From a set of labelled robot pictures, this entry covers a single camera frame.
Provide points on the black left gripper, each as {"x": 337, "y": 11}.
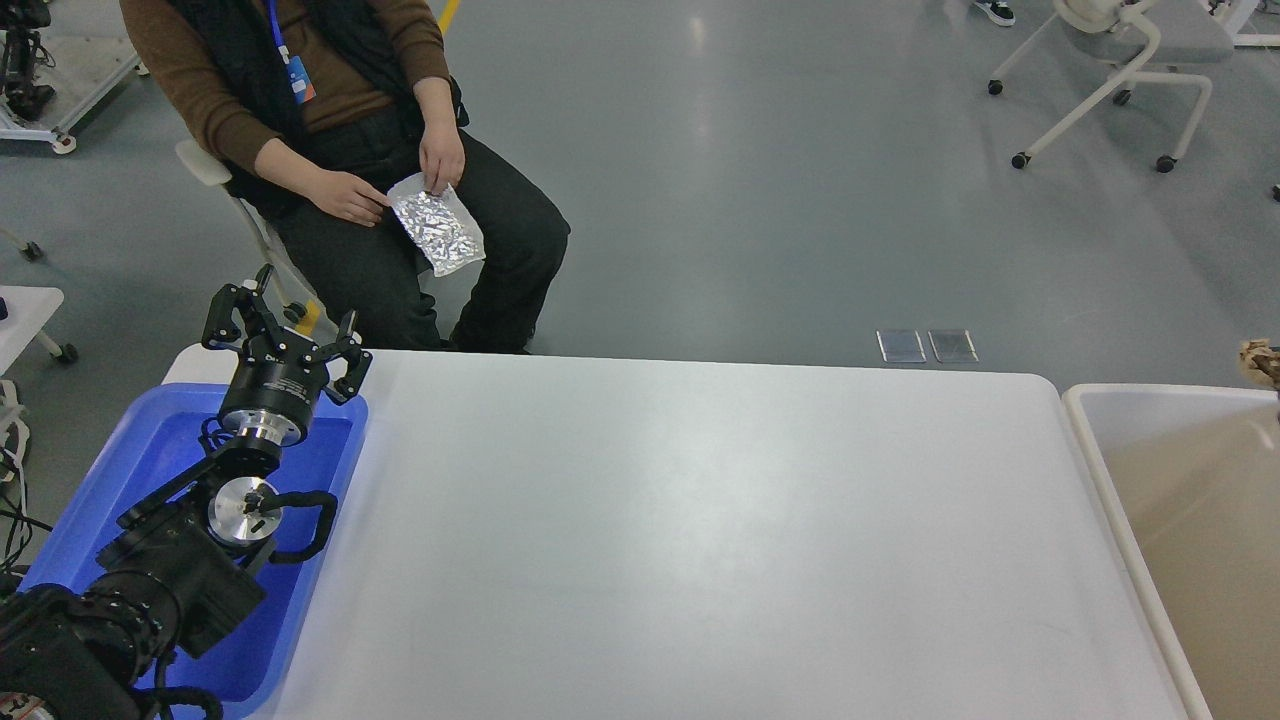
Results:
{"x": 276, "y": 384}

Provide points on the silver foil bag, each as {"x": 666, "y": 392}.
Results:
{"x": 438, "y": 224}

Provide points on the brown paper ball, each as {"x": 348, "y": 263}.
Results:
{"x": 1258, "y": 361}

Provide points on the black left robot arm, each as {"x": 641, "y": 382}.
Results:
{"x": 182, "y": 574}

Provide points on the person right hand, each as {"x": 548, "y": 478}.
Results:
{"x": 346, "y": 197}

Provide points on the person left hand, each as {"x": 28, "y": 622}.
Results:
{"x": 441, "y": 156}

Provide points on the grey office chair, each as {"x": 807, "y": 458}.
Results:
{"x": 301, "y": 307}

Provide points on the blue plastic bin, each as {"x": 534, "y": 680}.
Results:
{"x": 155, "y": 441}

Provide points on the seated person brown sweater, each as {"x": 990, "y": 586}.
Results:
{"x": 380, "y": 74}

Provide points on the white side table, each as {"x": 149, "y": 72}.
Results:
{"x": 28, "y": 309}

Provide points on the left floor plate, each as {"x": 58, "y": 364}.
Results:
{"x": 901, "y": 346}

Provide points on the floor plate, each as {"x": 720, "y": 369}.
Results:
{"x": 953, "y": 346}
{"x": 901, "y": 346}

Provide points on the right floor plate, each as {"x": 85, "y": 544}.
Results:
{"x": 953, "y": 346}

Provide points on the white rolling chair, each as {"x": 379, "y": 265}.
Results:
{"x": 1141, "y": 43}

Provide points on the white plastic bin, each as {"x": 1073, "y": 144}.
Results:
{"x": 1188, "y": 477}

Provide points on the blue lanyard badge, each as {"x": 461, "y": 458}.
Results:
{"x": 302, "y": 88}

